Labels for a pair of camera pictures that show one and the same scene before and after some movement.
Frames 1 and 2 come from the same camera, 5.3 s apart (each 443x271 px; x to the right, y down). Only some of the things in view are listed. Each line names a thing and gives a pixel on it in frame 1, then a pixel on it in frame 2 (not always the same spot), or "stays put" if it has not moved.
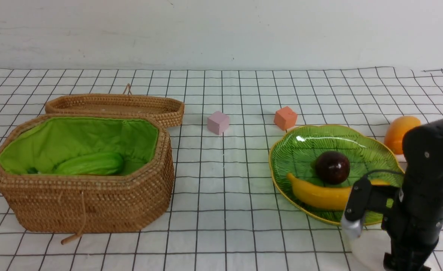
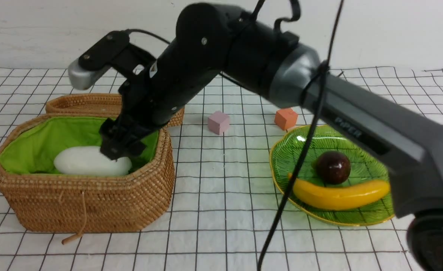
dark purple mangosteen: [332, 167] stays put
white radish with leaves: [368, 248] -> [88, 160]
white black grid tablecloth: [227, 215] stays put
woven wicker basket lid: [169, 110] stays put
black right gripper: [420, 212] -> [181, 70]
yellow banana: [325, 197] stays put
